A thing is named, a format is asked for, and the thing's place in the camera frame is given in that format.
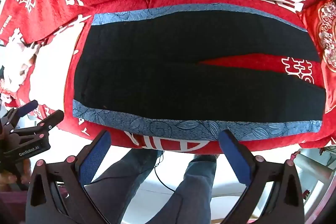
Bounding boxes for red printed bed sheet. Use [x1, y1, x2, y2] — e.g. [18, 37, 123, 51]
[0, 0, 336, 154]

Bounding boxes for grey metal bar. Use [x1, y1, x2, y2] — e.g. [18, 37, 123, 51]
[294, 151, 333, 188]

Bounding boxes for black pants with blue trim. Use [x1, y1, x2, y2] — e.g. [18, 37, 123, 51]
[72, 3, 327, 141]

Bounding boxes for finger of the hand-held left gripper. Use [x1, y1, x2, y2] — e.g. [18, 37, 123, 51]
[13, 110, 65, 139]
[1, 100, 39, 133]

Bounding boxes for person's left forearm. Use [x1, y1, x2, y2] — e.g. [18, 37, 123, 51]
[0, 191, 29, 224]

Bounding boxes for person's left hand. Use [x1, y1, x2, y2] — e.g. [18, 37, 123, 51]
[0, 172, 17, 187]

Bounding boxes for red embroidered pillow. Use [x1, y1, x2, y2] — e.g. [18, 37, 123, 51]
[298, 0, 336, 115]

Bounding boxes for person's right leg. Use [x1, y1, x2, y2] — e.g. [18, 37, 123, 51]
[148, 153, 217, 224]

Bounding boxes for black cable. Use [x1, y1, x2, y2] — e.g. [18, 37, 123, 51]
[154, 151, 175, 192]

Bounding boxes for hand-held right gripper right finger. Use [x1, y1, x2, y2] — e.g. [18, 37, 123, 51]
[218, 130, 306, 224]

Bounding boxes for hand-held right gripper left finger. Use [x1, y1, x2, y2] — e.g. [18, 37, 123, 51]
[25, 130, 117, 224]

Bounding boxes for white cloth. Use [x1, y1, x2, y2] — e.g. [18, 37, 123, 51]
[0, 39, 40, 92]

